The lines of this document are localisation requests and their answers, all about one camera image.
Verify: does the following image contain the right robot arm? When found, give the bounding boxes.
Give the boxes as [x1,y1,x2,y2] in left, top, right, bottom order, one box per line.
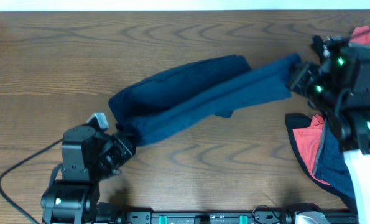
[287,36,370,223]

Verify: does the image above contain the navy blue shorts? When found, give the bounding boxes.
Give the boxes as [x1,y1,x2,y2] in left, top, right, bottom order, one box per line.
[108,54,301,146]

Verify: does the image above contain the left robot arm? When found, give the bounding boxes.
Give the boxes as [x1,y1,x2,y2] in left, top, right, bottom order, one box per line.
[41,124,136,223]

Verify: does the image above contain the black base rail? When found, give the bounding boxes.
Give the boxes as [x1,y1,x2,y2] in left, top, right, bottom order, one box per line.
[92,203,359,224]

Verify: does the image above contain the pile of folded clothes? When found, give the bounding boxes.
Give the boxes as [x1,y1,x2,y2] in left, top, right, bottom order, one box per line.
[286,26,370,201]

